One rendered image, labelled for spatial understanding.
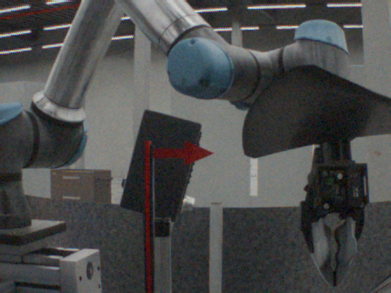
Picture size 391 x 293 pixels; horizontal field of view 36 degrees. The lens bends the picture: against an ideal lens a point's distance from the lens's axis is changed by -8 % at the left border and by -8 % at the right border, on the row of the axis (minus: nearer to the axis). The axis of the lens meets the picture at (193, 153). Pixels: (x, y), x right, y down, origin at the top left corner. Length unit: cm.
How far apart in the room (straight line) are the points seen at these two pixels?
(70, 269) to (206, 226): 150
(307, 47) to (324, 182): 19
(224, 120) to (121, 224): 456
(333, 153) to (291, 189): 610
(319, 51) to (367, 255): 193
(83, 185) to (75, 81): 631
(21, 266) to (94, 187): 632
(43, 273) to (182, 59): 49
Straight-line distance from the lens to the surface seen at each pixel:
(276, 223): 254
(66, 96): 120
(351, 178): 80
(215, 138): 714
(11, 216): 114
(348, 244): 82
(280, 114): 60
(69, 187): 758
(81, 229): 278
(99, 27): 116
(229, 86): 81
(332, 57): 86
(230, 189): 710
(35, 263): 113
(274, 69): 89
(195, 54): 79
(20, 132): 117
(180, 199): 120
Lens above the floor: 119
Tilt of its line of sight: 1 degrees down
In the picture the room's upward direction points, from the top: straight up
